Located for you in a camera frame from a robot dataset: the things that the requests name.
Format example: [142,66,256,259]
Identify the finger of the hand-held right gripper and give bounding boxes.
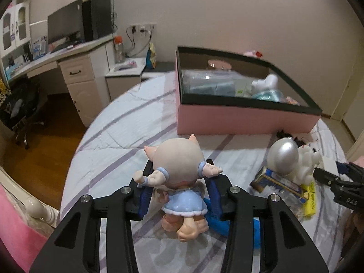
[335,160,364,181]
[312,167,345,189]

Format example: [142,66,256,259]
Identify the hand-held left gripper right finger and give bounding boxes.
[203,158,330,273]

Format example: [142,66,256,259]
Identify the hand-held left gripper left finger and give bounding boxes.
[30,159,160,273]

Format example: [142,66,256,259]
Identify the white bear figure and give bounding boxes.
[294,144,324,186]

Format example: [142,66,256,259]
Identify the blue pen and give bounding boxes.
[204,196,261,248]

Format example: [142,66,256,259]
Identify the silver ball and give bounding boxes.
[268,138,300,177]

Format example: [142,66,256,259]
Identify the pig doll figure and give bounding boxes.
[135,134,224,243]

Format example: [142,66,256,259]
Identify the blue gold carton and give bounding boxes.
[250,166,309,203]

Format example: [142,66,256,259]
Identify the pink box with black rim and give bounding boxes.
[174,45,324,136]

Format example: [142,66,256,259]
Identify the teal pouch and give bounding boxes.
[253,89,285,102]

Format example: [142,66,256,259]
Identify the white handheld device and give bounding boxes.
[251,73,278,92]

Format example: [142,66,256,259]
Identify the clear plastic box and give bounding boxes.
[181,69,237,95]

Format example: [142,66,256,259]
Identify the rose gold round jar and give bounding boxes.
[207,59,233,72]

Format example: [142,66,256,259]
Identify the striped tablecloth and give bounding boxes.
[59,72,351,273]

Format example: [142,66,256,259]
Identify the white nightstand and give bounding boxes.
[105,57,148,103]

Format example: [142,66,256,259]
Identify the pink blanket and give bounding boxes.
[0,185,49,273]

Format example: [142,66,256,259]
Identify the snack bag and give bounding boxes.
[146,43,157,69]

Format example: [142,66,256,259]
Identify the white desk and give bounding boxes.
[4,33,118,128]

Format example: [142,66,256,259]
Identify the black office chair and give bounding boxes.
[0,77,46,150]

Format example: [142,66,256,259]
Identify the orange capped water bottle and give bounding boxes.
[114,35,125,63]

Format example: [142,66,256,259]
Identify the black keyboard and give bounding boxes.
[50,42,81,54]

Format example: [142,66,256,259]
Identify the blue white desk box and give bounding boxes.
[32,35,48,60]

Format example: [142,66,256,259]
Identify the black computer tower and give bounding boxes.
[82,0,113,42]

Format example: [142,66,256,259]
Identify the black monitor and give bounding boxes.
[47,0,85,46]

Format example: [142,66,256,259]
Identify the white hutch cabinet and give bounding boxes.
[0,1,31,59]

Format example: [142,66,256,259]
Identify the white bed post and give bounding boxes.
[25,197,61,228]

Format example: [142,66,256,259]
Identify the wall power outlet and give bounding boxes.
[131,22,158,34]

